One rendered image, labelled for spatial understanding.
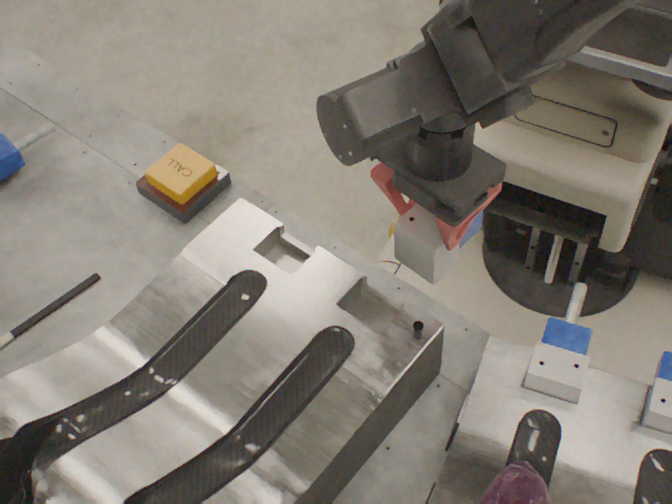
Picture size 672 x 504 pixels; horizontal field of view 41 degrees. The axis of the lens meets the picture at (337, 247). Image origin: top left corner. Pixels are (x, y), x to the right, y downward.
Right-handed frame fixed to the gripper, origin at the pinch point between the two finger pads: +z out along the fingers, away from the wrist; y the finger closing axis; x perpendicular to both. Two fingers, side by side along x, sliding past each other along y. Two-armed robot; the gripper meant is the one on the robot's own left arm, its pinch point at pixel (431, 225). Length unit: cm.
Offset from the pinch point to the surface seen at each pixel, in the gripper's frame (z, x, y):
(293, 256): 8.9, -6.7, -12.3
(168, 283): 6.8, -18.4, -17.6
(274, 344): 6.7, -16.2, -4.8
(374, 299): 8.4, -5.3, -2.2
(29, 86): 15, -7, -63
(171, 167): 11.5, -5.9, -33.7
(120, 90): 94, 44, -138
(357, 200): 94, 58, -65
